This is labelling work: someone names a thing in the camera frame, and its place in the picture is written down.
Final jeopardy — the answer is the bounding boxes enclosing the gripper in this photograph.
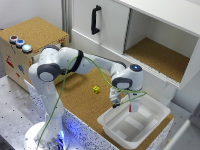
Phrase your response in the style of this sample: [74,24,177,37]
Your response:
[110,86,141,109]

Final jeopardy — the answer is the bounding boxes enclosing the white plastic box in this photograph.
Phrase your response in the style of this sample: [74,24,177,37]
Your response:
[96,95,172,150]

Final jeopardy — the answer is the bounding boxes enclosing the wooden drawer box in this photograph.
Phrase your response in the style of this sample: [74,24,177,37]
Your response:
[0,16,71,93]

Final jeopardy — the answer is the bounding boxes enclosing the yellow block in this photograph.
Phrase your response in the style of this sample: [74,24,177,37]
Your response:
[92,85,101,95]

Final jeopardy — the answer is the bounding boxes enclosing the white sliding door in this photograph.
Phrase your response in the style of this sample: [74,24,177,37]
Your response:
[72,0,131,56]

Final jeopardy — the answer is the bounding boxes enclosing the white cabinet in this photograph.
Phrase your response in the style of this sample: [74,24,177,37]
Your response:
[70,0,200,104]

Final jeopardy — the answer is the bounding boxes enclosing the green button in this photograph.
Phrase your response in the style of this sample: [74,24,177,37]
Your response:
[21,43,34,54]

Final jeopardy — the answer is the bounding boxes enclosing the blue button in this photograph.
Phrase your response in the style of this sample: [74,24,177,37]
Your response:
[15,38,26,49]

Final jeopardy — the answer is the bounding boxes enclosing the red button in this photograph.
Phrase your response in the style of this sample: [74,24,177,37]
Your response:
[9,35,19,45]

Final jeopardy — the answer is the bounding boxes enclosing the green cable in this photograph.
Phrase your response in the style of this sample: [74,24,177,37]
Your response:
[34,55,148,150]

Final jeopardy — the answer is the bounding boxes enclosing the black door handle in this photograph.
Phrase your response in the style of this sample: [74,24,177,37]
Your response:
[90,4,103,36]

